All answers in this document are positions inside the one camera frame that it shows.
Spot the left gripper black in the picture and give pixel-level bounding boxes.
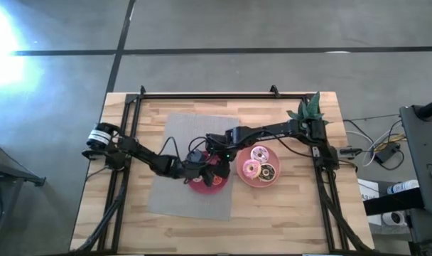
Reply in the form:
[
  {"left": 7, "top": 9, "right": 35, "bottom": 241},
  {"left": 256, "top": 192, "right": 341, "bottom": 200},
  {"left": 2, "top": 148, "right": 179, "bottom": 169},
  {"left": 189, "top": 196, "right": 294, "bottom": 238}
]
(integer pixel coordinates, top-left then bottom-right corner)
[{"left": 182, "top": 149, "right": 216, "bottom": 187}]

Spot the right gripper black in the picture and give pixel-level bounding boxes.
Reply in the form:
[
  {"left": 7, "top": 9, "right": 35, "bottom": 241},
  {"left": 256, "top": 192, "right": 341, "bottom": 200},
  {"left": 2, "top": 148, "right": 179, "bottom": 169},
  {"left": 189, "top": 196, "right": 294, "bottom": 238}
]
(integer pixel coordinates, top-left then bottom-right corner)
[{"left": 209, "top": 140, "right": 237, "bottom": 178}]

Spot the large pink iced donut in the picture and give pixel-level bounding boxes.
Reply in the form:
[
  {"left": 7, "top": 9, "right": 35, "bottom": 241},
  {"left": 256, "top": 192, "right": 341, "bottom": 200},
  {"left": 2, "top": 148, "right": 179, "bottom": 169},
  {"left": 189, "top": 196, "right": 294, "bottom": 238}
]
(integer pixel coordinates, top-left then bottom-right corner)
[{"left": 242, "top": 159, "right": 262, "bottom": 180}]

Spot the large chocolate iced donut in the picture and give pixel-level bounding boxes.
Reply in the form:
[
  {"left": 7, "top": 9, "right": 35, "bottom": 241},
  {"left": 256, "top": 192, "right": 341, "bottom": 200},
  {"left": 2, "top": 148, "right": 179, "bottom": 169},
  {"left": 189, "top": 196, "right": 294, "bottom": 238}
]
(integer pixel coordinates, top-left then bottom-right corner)
[{"left": 257, "top": 163, "right": 276, "bottom": 182}]

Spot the red round plate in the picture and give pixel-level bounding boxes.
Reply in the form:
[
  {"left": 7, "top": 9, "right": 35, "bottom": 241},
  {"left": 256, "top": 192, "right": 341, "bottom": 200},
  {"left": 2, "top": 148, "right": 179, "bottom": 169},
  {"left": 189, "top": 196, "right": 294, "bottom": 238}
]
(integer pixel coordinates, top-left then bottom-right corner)
[{"left": 187, "top": 151, "right": 230, "bottom": 196}]

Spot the salmon pink round plate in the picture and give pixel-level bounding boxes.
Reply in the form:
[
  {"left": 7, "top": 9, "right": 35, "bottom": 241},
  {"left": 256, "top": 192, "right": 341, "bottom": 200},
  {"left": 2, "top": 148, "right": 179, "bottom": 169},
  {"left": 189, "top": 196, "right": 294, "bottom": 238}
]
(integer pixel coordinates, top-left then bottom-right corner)
[{"left": 235, "top": 144, "right": 281, "bottom": 188}]

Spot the grey woven placemat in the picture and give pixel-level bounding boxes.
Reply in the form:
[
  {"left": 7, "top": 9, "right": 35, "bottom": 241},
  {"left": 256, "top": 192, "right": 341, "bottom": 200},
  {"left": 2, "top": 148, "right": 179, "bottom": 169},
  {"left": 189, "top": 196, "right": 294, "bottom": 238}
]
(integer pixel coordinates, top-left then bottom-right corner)
[{"left": 146, "top": 113, "right": 240, "bottom": 222}]

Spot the green snake plant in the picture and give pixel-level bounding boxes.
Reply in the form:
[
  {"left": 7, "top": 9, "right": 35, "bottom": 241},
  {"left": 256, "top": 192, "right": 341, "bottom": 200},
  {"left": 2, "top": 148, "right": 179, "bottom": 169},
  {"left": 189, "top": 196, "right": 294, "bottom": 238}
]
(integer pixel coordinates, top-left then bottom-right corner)
[{"left": 286, "top": 91, "right": 330, "bottom": 131}]

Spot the white paper box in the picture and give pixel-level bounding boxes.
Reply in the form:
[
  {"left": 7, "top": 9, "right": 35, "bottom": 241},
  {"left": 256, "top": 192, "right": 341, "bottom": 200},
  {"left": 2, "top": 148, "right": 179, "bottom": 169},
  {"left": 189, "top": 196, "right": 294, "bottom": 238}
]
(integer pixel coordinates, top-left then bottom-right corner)
[{"left": 357, "top": 177, "right": 380, "bottom": 202}]

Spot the black power adapter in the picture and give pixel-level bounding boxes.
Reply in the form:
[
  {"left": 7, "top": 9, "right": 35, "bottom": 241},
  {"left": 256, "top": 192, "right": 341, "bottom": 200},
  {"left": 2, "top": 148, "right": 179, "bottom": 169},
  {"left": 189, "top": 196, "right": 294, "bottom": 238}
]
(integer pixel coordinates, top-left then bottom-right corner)
[{"left": 374, "top": 142, "right": 401, "bottom": 165}]

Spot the black cart shelf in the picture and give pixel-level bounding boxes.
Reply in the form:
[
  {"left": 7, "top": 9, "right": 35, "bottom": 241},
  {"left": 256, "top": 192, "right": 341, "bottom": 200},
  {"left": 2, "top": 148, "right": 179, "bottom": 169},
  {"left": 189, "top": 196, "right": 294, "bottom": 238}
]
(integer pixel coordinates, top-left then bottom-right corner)
[{"left": 363, "top": 186, "right": 425, "bottom": 217}]

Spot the white tape roll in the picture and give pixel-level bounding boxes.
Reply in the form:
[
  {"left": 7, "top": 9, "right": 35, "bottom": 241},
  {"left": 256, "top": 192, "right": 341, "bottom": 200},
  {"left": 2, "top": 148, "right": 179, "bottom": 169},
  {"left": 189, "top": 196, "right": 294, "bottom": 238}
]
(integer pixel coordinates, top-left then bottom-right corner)
[{"left": 381, "top": 210, "right": 406, "bottom": 227}]

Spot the white plastic bottle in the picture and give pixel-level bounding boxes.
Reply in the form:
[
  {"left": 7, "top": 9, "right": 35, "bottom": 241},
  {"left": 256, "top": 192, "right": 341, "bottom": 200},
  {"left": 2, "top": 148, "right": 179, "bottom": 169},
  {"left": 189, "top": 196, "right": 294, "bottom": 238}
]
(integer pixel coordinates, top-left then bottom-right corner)
[{"left": 386, "top": 179, "right": 420, "bottom": 196}]

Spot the grey equipment cart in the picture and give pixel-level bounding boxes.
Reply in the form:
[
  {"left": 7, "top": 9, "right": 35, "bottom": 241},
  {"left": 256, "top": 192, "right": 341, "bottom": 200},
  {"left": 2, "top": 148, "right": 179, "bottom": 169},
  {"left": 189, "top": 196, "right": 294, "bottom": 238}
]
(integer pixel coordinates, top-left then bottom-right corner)
[{"left": 399, "top": 95, "right": 432, "bottom": 214}]

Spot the black floor stand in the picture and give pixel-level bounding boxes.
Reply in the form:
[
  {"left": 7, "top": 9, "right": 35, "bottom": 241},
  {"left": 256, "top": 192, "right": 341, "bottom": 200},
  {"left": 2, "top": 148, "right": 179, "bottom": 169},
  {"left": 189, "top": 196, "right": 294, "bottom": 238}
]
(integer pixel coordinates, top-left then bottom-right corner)
[{"left": 0, "top": 140, "right": 46, "bottom": 256}]

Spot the black round pole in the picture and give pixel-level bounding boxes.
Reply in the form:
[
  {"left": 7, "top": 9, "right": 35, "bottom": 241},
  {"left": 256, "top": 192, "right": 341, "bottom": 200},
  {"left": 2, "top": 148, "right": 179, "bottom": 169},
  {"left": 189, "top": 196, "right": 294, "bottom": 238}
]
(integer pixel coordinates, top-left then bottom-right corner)
[{"left": 414, "top": 95, "right": 432, "bottom": 120}]

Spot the black looped gripper cable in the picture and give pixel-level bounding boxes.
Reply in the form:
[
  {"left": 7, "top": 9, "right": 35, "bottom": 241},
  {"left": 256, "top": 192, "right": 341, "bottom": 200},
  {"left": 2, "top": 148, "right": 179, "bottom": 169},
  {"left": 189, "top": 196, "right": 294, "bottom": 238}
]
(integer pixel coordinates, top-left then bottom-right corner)
[{"left": 186, "top": 136, "right": 212, "bottom": 154}]

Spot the black arched arm cable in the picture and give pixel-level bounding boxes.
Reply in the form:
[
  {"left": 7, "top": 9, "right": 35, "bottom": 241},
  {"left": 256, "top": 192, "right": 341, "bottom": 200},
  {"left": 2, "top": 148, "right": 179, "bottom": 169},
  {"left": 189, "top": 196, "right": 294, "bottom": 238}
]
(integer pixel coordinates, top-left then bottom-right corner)
[{"left": 158, "top": 136, "right": 183, "bottom": 161}]

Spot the black aluminium table frame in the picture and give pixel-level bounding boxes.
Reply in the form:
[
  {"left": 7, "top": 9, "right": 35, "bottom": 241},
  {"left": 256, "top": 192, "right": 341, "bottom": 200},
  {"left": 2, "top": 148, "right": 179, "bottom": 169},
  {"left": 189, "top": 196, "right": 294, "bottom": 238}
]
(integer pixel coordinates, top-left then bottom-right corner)
[{"left": 75, "top": 85, "right": 375, "bottom": 254}]

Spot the yellow cable bundle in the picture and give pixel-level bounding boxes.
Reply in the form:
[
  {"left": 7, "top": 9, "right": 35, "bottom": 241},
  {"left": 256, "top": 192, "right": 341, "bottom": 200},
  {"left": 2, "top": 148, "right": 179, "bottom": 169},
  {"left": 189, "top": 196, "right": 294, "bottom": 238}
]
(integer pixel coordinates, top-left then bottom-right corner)
[{"left": 375, "top": 133, "right": 406, "bottom": 152}]

